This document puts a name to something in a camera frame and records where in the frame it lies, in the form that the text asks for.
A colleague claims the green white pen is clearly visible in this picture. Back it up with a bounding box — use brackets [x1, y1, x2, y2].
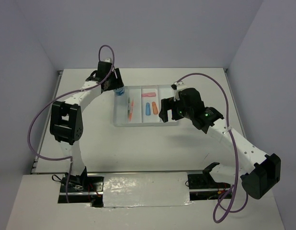
[127, 97, 131, 118]

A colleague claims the orange eraser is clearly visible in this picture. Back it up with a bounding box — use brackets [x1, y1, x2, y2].
[151, 102, 159, 115]

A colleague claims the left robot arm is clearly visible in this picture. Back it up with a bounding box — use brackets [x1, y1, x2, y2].
[50, 58, 124, 191]

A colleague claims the blue eraser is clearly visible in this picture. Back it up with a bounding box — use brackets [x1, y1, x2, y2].
[145, 103, 151, 116]

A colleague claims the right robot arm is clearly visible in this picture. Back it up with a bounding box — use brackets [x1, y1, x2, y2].
[159, 88, 281, 199]

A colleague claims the white divided organizer tray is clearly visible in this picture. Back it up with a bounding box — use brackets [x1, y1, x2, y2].
[113, 85, 178, 127]

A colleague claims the pink eraser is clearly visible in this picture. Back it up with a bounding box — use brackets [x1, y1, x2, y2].
[141, 92, 156, 97]

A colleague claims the blue tape roll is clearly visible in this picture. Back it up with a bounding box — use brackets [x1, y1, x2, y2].
[114, 87, 125, 96]

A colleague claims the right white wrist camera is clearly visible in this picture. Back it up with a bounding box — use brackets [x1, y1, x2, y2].
[171, 81, 187, 98]

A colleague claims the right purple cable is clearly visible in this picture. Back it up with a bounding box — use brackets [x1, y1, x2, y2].
[176, 72, 249, 223]

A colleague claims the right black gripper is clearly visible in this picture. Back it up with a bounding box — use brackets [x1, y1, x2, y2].
[159, 96, 193, 122]

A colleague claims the orange pen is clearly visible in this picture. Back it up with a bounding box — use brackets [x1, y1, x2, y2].
[128, 100, 134, 122]

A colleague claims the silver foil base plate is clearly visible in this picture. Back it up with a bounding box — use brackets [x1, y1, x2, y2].
[103, 172, 191, 207]

